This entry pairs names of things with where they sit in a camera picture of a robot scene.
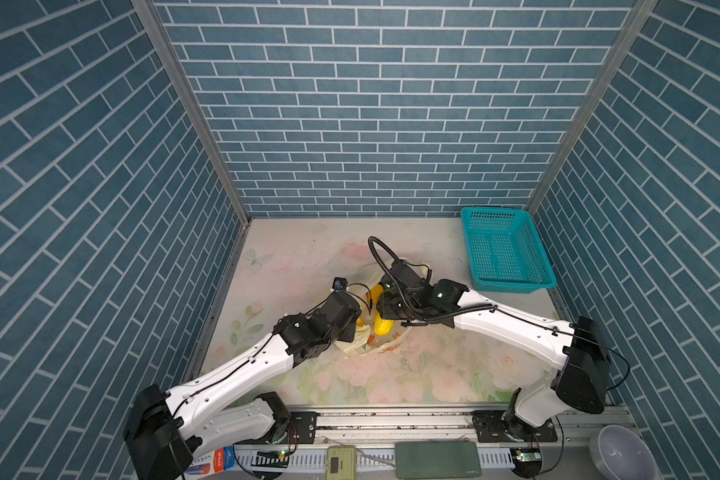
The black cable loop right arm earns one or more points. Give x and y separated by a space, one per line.
444 297

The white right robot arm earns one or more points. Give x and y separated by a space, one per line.
553 366

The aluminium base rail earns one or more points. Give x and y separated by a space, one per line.
481 423

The white bowl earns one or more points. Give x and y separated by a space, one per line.
618 453

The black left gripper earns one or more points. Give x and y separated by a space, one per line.
349 336

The small yellow-green timer box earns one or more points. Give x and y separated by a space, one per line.
341 463

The yellow printed plastic bag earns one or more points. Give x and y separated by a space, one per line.
370 334

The aluminium corner post right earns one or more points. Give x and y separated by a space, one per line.
633 24

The aluminium corner post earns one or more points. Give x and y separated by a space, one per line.
158 36
633 24

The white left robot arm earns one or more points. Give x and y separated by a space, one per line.
166 430

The yellow toy fruit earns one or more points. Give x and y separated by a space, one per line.
382 327

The aluminium corner post left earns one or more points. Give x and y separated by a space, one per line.
158 36

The teal perforated plastic basket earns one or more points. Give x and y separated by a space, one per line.
505 251

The red white blue box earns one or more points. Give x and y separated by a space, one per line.
212 463

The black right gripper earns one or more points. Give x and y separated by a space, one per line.
383 304

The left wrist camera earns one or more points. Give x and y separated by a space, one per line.
339 284

